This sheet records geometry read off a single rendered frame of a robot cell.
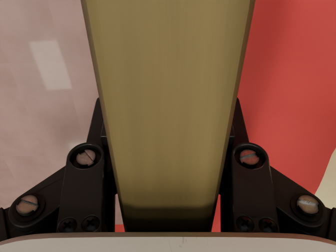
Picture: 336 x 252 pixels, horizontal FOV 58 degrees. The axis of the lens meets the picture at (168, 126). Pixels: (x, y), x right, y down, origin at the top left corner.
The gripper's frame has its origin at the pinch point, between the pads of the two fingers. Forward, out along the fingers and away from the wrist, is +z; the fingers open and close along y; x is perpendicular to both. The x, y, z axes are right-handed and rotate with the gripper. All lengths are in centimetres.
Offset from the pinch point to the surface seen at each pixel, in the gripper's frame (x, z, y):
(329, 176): -11.0, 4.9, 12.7
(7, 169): -9.6, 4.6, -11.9
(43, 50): 0.1, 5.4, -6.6
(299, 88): -2.6, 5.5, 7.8
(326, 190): -12.9, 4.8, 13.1
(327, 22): 1.4, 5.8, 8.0
